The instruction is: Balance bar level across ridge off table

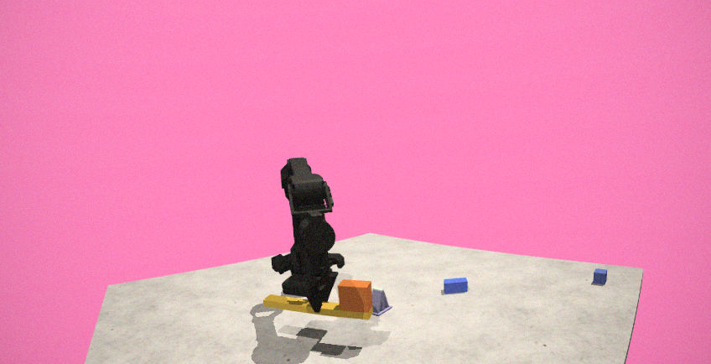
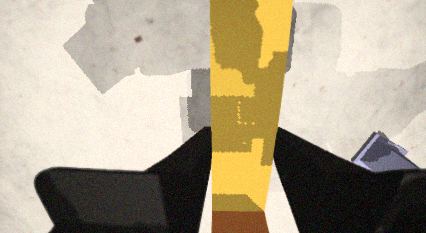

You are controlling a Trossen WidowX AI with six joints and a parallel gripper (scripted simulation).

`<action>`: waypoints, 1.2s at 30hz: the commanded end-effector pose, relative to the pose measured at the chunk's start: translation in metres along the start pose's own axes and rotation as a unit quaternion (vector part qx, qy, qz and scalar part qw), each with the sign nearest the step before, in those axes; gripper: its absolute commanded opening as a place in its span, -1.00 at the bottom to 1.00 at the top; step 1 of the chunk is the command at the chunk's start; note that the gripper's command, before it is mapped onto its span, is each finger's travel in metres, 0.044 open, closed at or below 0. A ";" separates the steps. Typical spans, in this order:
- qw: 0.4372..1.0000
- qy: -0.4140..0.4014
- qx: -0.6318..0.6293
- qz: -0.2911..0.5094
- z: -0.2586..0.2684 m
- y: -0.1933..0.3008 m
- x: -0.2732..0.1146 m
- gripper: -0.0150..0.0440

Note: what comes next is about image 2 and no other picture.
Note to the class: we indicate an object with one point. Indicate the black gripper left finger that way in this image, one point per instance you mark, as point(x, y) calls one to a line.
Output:
point(168, 197)

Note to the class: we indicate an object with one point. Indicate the yellow bar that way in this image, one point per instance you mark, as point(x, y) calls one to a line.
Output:
point(248, 53)

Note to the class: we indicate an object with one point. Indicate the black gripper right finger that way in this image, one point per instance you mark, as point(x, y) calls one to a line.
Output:
point(329, 194)

